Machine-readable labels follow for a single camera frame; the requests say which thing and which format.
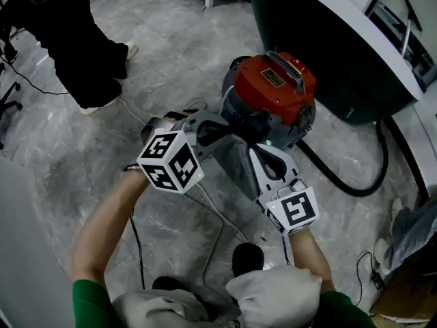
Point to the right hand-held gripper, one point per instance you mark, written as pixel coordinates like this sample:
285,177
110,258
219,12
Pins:
293,210

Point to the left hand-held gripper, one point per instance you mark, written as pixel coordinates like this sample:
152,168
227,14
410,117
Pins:
167,162

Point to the grey vacuum filter bag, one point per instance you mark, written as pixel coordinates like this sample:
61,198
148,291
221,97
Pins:
235,162

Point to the person's left forearm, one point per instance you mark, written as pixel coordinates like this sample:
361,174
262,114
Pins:
102,224

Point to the person's right forearm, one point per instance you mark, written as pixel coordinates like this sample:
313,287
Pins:
307,255

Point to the red vacuum cleaner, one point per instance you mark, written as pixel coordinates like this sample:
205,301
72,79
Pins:
273,91

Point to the person's right black shoe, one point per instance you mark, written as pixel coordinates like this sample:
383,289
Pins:
247,256

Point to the person's black shoe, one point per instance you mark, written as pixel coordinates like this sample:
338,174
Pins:
167,282
247,256

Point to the person's light gray trousers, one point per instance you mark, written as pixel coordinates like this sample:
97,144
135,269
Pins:
273,292

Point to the green bathtub with white rim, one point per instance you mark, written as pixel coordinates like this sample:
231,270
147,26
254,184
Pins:
307,29

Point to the small black adapter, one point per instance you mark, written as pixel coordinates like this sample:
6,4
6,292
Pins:
377,281

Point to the person's left black shoe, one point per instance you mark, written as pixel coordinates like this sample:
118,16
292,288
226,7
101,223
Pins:
167,282

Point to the cardboard box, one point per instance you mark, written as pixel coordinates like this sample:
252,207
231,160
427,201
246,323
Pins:
409,285

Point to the vacuum wand with black nozzle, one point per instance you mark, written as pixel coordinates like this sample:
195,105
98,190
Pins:
413,12

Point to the person's green shirt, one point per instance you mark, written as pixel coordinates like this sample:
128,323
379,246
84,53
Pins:
92,306

